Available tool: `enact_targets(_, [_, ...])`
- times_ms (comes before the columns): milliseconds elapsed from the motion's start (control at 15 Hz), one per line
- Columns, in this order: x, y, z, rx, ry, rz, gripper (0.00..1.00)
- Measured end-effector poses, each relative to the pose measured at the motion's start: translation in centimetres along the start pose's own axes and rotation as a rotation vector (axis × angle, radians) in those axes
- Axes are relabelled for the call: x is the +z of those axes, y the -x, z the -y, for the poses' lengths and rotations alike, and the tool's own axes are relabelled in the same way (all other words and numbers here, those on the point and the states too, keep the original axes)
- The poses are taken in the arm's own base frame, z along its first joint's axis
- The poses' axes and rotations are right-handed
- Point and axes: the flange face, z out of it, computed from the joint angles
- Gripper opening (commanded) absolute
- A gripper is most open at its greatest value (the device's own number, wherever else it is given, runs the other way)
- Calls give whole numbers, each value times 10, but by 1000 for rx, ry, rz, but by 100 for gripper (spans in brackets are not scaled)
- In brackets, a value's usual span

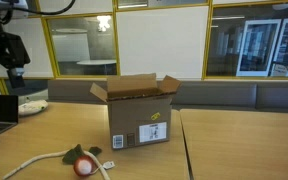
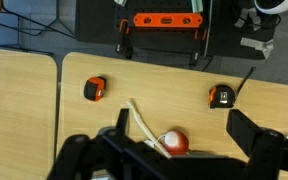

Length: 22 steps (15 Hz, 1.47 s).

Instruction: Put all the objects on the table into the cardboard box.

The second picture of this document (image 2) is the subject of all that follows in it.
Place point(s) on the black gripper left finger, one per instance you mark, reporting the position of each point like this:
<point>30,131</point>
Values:
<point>123,123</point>

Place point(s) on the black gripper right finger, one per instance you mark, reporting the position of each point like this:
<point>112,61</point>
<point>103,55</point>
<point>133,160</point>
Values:
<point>244,130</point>

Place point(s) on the orange tape measure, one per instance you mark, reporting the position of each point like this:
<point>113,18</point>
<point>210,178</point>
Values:
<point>94,89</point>

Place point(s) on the red radish plush toy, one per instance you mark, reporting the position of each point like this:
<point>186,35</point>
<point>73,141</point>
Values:
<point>180,145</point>

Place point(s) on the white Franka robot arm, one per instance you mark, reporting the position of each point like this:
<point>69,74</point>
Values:
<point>274,6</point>

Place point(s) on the grey tape piece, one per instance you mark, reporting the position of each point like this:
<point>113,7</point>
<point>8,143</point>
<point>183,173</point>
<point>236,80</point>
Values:
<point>257,45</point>
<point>247,16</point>

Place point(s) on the orange spirit level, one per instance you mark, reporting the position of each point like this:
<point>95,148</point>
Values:
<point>155,20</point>

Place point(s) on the pale green strip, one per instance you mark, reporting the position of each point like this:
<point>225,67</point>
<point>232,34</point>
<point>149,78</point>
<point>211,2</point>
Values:
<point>197,5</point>

